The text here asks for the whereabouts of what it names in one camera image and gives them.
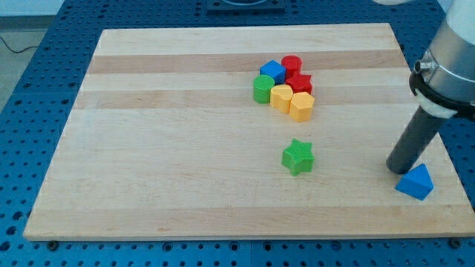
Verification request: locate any red star block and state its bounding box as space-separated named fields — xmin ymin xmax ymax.
xmin=285 ymin=73 xmax=312 ymax=94

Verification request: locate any black cable on floor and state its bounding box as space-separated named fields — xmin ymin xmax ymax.
xmin=0 ymin=36 xmax=40 ymax=54

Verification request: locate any red cylinder block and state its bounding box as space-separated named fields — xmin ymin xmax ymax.
xmin=281 ymin=55 xmax=303 ymax=79

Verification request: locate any yellow heart block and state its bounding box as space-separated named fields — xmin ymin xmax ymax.
xmin=270 ymin=85 xmax=293 ymax=113

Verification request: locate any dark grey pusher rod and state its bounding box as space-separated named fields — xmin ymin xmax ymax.
xmin=386 ymin=107 xmax=446 ymax=174

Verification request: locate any green star block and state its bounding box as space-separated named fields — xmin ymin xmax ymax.
xmin=281 ymin=138 xmax=315 ymax=177

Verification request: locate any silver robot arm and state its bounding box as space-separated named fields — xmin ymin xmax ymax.
xmin=410 ymin=0 xmax=474 ymax=120

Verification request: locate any yellow hexagon block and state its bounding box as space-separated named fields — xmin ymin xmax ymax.
xmin=289 ymin=92 xmax=315 ymax=122

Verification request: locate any green cylinder block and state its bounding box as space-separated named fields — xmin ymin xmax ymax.
xmin=253 ymin=75 xmax=275 ymax=104

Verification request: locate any blue cube block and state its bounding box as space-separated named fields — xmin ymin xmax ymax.
xmin=259 ymin=60 xmax=286 ymax=85

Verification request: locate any wooden board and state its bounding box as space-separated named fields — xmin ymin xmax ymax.
xmin=24 ymin=24 xmax=474 ymax=241

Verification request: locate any blue triangle block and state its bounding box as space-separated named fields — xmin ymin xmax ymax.
xmin=395 ymin=163 xmax=434 ymax=201

